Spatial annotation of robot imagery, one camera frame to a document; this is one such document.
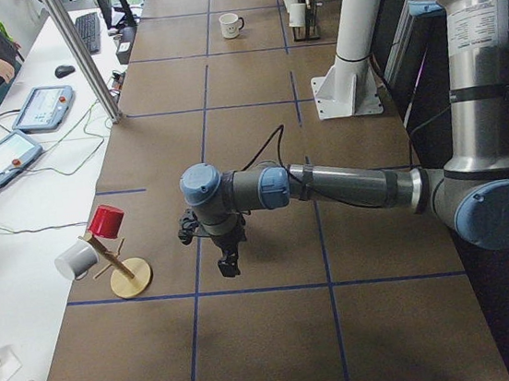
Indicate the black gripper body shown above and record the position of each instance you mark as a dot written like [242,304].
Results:
[225,241]

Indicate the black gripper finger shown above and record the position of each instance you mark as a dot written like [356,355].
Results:
[228,264]

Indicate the white smiley face mug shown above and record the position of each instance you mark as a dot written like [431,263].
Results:
[231,25]

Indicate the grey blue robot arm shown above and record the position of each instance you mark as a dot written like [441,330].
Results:
[470,194]

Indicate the red cup on tree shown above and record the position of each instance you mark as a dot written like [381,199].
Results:
[106,222]

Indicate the white cup on tree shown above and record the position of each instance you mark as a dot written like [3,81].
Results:
[75,262]

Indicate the wooden mug tree stand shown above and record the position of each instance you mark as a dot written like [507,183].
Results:
[129,277]

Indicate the far teach pendant tablet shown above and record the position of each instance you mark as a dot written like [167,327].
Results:
[44,109]

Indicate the teach pendant tablet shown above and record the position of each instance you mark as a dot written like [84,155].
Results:
[17,152]
[44,109]

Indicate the near teach pendant tablet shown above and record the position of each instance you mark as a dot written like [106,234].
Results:
[17,152]

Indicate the black computer mouse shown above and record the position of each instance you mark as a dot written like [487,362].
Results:
[64,70]

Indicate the white HOME mug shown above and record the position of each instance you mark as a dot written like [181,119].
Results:
[297,15]

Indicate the black keyboard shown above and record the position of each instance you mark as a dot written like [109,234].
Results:
[88,28]

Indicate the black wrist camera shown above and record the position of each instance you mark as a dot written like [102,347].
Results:
[188,226]

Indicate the white pole mount base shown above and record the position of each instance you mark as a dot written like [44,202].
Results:
[348,88]

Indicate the aluminium frame post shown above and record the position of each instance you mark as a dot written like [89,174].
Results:
[65,25]

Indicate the black wire mug rack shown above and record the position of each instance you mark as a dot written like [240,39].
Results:
[311,31]

